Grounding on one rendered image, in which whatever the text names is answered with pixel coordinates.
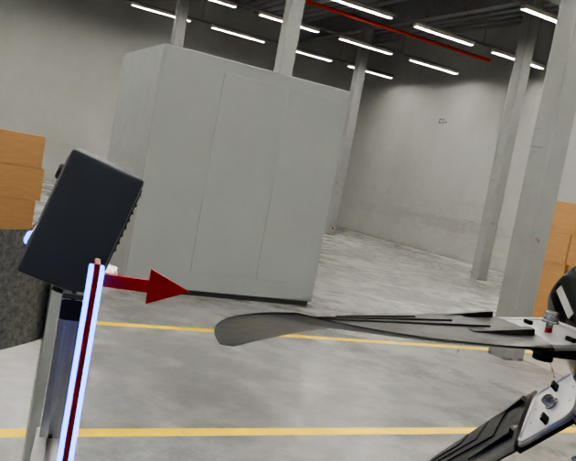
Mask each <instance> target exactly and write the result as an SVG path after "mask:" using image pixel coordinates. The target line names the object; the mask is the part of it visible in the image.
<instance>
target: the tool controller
mask: <svg viewBox="0 0 576 461"><path fill-rule="evenodd" d="M55 178H56V179H57V181H56V183H55V185H54V187H53V189H52V191H51V193H50V195H49V197H48V201H47V203H46V205H45V207H44V208H43V210H42V213H41V215H40V217H39V219H38V221H37V225H36V227H35V230H34V232H33V234H32V236H31V238H30V240H29V243H28V245H27V247H26V249H25V251H24V253H23V255H22V257H21V259H20V262H19V264H18V266H17V270H18V271H19V272H20V273H24V274H26V275H29V276H31V277H34V278H36V279H38V280H40V281H43V282H45V283H48V284H52V285H53V286H52V288H51V289H52V290H53V291H55V292H58V293H61V294H63V290H69V291H72V293H73V294H76V292H81V293H85V287H86V282H87V276H88V271H89V265H90V263H92V264H93V265H94V260H95V259H96V258H98V259H101V265H104V273H109V274H116V275H117V274H118V272H117V267H116V266H114V265H111V264H109V262H110V260H111V258H112V255H113V253H114V252H116V250H117V249H116V247H117V245H118V244H120V239H121V237H122V236H123V232H124V230H126V228H127V226H126V225H127V223H128V222H130V217H131V215H133V210H134V208H136V207H137V204H136V203H137V201H138V199H139V198H141V196H142V192H143V191H142V187H143V185H144V181H143V180H142V179H141V178H140V177H138V176H137V175H136V174H135V173H134V172H132V171H130V170H128V169H126V168H124V167H121V166H118V165H116V164H114V163H113V162H110V161H108V160H106V159H104V158H102V157H100V156H97V155H95V154H93V153H91V152H89V151H86V150H84V149H82V148H75V149H73V150H72V151H71V152H70V154H69V156H68V157H67V160H66V162H65V164H60V165H59V168H58V170H57V172H56V175H55Z"/></svg>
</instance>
